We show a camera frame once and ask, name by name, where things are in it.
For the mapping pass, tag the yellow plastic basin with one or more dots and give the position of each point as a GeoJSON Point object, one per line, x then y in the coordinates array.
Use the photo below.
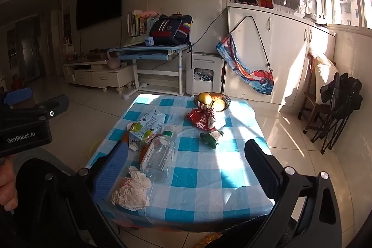
{"type": "Point", "coordinates": [94, 149]}

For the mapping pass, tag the yellow mango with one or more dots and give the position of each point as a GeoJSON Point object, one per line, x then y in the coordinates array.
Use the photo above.
{"type": "Point", "coordinates": [204, 98]}
{"type": "Point", "coordinates": [219, 105]}

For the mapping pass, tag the pink plush toy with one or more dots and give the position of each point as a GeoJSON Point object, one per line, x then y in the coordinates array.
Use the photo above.
{"type": "Point", "coordinates": [148, 14]}

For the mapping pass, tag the orange carrot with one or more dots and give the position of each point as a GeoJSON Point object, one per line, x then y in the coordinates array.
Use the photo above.
{"type": "Point", "coordinates": [144, 155]}
{"type": "Point", "coordinates": [125, 136]}

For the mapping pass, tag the white pillow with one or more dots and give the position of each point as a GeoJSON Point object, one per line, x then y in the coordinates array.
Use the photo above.
{"type": "Point", "coordinates": [325, 73]}

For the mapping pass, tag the white display shelf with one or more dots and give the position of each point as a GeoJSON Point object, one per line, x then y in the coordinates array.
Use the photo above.
{"type": "Point", "coordinates": [66, 24]}

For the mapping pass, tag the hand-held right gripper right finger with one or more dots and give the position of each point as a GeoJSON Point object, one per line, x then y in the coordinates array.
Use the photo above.
{"type": "Point", "coordinates": [261, 169]}

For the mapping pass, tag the clear plastic bottle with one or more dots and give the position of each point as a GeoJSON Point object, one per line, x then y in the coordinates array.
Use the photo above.
{"type": "Point", "coordinates": [158, 160]}

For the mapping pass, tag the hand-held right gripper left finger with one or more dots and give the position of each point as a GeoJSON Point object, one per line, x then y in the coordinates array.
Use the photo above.
{"type": "Point", "coordinates": [112, 172]}

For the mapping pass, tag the person's left hand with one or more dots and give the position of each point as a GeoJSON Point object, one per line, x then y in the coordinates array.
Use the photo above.
{"type": "Point", "coordinates": [7, 187]}

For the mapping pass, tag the green plush toy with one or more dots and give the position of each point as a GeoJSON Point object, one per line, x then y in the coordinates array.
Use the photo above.
{"type": "Point", "coordinates": [209, 140]}

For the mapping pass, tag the white floor appliance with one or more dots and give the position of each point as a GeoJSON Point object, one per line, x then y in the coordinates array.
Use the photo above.
{"type": "Point", "coordinates": [203, 62]}

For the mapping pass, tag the open printed book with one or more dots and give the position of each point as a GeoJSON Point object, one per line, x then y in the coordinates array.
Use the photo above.
{"type": "Point", "coordinates": [133, 41]}

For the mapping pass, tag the white paper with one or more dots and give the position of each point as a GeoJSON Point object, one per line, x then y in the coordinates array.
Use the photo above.
{"type": "Point", "coordinates": [130, 192]}

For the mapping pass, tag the black folding chair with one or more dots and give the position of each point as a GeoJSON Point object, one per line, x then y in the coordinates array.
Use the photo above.
{"type": "Point", "coordinates": [343, 97]}

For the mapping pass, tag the cream television stand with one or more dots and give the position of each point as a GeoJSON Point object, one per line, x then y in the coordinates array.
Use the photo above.
{"type": "Point", "coordinates": [98, 76]}

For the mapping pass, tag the navy red backpack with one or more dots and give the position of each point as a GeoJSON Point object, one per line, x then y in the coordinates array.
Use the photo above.
{"type": "Point", "coordinates": [170, 30]}

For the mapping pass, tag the white plastic basket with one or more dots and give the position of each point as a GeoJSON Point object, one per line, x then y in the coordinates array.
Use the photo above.
{"type": "Point", "coordinates": [286, 1]}

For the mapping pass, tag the pink kettlebell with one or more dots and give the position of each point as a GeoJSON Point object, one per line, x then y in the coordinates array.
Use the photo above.
{"type": "Point", "coordinates": [114, 63]}

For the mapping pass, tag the crushed milk carton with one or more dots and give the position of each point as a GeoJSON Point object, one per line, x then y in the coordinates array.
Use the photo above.
{"type": "Point", "coordinates": [148, 123]}

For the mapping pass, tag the black wall television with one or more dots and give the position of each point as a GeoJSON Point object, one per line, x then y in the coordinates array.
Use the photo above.
{"type": "Point", "coordinates": [98, 1]}

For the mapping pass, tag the blue white checkered tablecloth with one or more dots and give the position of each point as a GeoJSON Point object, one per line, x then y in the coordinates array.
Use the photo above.
{"type": "Point", "coordinates": [203, 178]}

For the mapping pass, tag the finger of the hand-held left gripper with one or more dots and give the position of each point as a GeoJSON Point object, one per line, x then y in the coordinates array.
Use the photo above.
{"type": "Point", "coordinates": [58, 104]}
{"type": "Point", "coordinates": [19, 97]}

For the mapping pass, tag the wooden tea tray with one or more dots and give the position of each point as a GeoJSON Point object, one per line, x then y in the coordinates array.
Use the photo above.
{"type": "Point", "coordinates": [97, 54]}

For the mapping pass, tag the small light blue case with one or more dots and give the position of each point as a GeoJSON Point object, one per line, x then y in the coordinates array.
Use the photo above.
{"type": "Point", "coordinates": [149, 41]}

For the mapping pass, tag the colourful printed hanging bag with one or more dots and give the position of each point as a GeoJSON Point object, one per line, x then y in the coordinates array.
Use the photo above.
{"type": "Point", "coordinates": [247, 73]}

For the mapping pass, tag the dark wicker fruit bowl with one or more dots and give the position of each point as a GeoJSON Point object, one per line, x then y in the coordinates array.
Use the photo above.
{"type": "Point", "coordinates": [228, 102]}

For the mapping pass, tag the red snack bag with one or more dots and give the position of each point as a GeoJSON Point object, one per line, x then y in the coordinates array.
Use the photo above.
{"type": "Point", "coordinates": [199, 117]}

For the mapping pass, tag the dark wooden chair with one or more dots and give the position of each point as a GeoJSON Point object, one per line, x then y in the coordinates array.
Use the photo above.
{"type": "Point", "coordinates": [309, 102]}

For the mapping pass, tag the blue study desk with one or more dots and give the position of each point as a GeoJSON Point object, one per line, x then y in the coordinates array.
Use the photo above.
{"type": "Point", "coordinates": [151, 48]}

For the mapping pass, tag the white cabinet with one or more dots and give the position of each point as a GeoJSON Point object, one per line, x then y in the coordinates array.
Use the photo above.
{"type": "Point", "coordinates": [290, 47]}

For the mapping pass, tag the row of books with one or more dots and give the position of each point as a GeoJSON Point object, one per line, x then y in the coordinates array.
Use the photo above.
{"type": "Point", "coordinates": [135, 22]}

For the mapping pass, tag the brown round fruit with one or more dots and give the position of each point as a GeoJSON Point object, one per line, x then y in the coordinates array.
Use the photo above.
{"type": "Point", "coordinates": [217, 96]}

